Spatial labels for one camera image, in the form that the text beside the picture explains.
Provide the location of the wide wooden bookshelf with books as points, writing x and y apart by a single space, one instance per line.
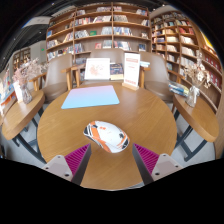
100 33

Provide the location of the curved wooden bookshelf with books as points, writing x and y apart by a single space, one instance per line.
186 43

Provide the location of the round wooden side table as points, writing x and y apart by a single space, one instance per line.
20 116
196 116

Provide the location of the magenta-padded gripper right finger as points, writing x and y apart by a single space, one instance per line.
146 160

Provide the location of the white orange computer mouse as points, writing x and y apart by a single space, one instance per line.
106 135

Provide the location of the pink blue gradient mouse pad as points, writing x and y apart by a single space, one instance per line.
90 96

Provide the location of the stack of blue books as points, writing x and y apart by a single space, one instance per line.
178 88

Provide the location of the small distant wooden bookshelf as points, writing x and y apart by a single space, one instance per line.
21 58

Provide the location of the white sign on wooden base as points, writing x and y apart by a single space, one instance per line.
131 68

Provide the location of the brown armchair with wooden arms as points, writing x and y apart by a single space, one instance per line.
156 80
56 80
106 54

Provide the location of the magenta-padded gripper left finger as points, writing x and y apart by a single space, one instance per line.
78 160

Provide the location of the light blue book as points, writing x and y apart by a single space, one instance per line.
145 63

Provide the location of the white framed floral picture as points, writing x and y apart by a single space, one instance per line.
97 68

